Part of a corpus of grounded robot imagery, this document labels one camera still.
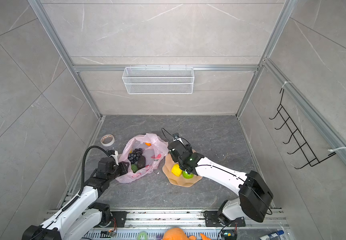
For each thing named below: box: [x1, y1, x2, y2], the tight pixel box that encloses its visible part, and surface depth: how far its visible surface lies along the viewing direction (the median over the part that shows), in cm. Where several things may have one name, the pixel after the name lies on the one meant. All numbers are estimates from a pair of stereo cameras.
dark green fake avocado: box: [131, 163, 139, 173], surface depth 88 cm
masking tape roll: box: [100, 134, 115, 147], surface depth 106 cm
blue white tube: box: [259, 230, 285, 240], surface depth 70 cm
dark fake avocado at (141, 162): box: [137, 155, 146, 170], surface depth 92 cm
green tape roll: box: [137, 231, 149, 240], surface depth 71 cm
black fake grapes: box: [127, 148, 143, 164], surface depth 94 cm
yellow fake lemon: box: [171, 163, 183, 177], surface depth 87 cm
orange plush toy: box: [162, 227, 211, 240], surface depth 66 cm
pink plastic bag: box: [115, 133, 169, 184], surface depth 87 cm
